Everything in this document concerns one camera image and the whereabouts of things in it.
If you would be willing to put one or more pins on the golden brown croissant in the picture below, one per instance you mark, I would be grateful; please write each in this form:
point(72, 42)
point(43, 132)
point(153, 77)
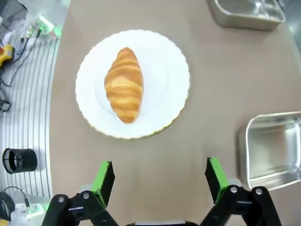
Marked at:
point(124, 85)

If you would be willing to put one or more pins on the white device with green light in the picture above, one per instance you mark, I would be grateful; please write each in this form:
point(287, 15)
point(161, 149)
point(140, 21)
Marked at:
point(43, 26)

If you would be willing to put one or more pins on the white base with green light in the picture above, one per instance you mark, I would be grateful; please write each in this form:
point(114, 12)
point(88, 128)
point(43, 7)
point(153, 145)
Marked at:
point(26, 212)

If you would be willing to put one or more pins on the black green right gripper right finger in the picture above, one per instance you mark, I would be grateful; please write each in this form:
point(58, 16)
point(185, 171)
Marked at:
point(221, 186)

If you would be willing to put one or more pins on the yellow emergency stop box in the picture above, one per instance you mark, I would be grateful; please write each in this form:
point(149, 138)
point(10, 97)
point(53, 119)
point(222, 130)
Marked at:
point(6, 54)

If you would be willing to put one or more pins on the white scalloped gold-rimmed plate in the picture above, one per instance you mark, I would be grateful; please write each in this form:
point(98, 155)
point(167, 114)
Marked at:
point(132, 84)

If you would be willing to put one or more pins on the rectangular steel container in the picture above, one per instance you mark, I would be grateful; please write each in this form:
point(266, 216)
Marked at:
point(272, 150)
point(249, 14)

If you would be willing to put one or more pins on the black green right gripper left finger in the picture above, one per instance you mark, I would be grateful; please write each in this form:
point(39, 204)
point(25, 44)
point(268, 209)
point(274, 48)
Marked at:
point(101, 188)

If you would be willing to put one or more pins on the small black adapter box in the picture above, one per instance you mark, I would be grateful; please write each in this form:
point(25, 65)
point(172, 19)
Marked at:
point(4, 106)

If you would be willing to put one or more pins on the black mesh pen cup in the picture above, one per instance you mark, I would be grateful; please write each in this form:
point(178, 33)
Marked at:
point(20, 160)

